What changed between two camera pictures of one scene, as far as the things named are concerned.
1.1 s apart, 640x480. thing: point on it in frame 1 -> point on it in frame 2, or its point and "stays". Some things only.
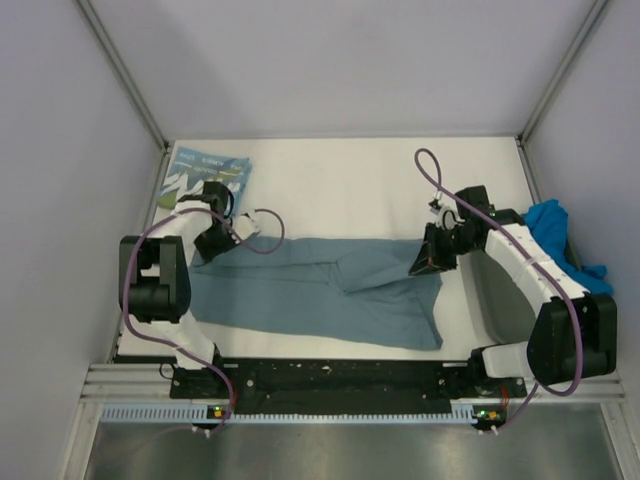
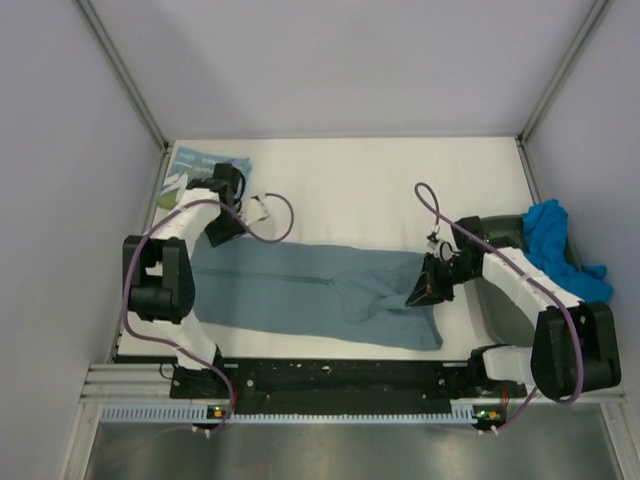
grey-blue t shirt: (355, 289) stays
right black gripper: (430, 258) -> (428, 289)
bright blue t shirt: (549, 222) stays
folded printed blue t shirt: (191, 168) stays
